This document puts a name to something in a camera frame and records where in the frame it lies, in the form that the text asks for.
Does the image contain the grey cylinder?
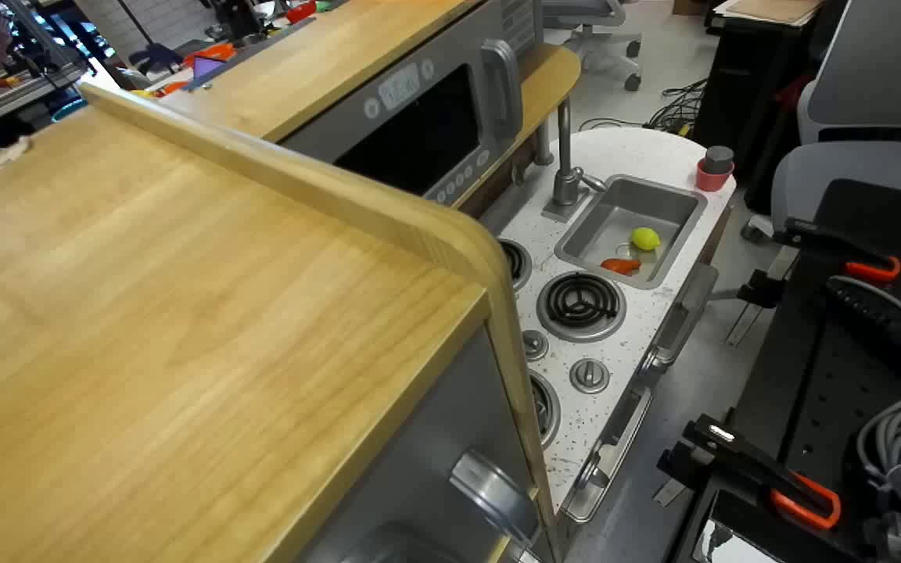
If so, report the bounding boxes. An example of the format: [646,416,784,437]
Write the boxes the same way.
[700,145,740,177]

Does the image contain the black coil stove burner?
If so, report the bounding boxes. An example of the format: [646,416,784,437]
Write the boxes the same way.
[493,239,536,294]
[525,368,563,450]
[536,269,630,345]

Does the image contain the silver stove knob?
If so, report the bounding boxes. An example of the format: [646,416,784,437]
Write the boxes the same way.
[521,328,555,364]
[566,357,613,397]

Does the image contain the silver toy faucet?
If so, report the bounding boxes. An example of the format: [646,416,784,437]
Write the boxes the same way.
[540,96,608,223]

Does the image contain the grey toy microwave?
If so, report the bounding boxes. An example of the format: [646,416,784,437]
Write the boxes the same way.
[283,0,551,212]

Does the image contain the orange toy food piece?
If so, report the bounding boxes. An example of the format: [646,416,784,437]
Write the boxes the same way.
[599,255,646,280]

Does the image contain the metal toy sink basin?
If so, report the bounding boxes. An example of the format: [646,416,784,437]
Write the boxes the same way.
[555,172,709,294]

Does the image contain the yellow-green toy ball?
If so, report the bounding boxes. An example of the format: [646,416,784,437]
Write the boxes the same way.
[630,224,667,260]

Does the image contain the silver round cabinet knob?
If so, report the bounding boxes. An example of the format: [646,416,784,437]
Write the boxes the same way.
[446,447,538,549]

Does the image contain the wooden toy kitchen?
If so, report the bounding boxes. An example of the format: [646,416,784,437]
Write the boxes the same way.
[0,0,743,563]

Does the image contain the wheeled office chair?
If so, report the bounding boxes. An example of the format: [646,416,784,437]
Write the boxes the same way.
[540,0,647,95]

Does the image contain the grey office chair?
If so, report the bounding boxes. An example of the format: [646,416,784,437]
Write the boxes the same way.
[768,0,901,234]

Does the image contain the grey microwave door handle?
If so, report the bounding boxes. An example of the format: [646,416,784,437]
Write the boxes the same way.
[477,39,525,163]

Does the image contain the grey cupboard door handle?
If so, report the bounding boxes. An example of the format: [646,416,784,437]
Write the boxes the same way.
[641,264,720,376]

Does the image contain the grey oven door handle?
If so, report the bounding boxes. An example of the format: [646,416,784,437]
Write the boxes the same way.
[560,382,654,527]

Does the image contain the black floor cables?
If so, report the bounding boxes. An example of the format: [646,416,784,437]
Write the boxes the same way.
[641,76,717,136]

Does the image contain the black clamp orange handle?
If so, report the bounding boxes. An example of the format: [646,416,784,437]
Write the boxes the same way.
[656,414,848,534]
[743,217,901,289]

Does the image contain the black ribbed tool handle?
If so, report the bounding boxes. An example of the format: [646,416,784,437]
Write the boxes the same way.
[822,272,901,384]

